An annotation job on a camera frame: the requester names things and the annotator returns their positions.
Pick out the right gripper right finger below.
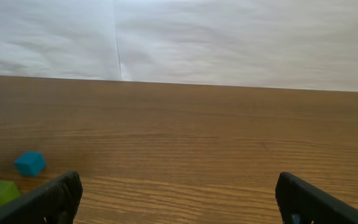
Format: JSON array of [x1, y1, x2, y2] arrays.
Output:
[[275, 171, 358, 224]]

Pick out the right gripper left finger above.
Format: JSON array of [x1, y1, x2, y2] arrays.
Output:
[[0, 170, 83, 224]]

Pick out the blue cube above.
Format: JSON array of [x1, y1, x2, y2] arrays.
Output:
[[14, 151, 47, 178]]

